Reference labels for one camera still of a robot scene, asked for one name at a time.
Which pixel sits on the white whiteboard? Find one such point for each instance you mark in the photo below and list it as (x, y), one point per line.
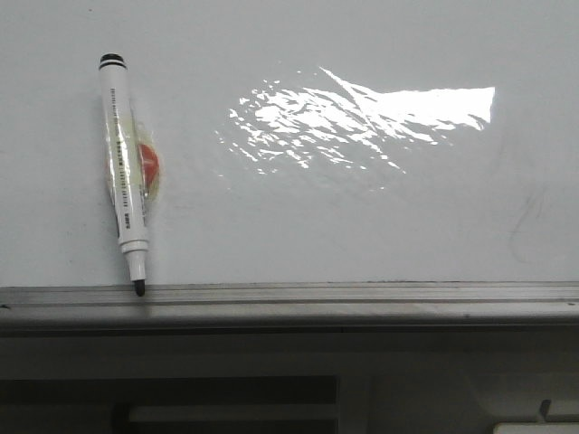
(309, 141)

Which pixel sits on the red round magnet with tape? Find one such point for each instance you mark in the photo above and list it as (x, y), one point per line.
(149, 160)

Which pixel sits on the aluminium whiteboard tray ledge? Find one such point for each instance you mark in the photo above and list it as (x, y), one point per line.
(67, 310)

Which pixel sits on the grey metal whiteboard stand frame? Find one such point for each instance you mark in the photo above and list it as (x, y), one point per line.
(427, 382)

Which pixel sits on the white whiteboard marker pen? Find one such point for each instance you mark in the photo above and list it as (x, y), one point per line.
(126, 180)

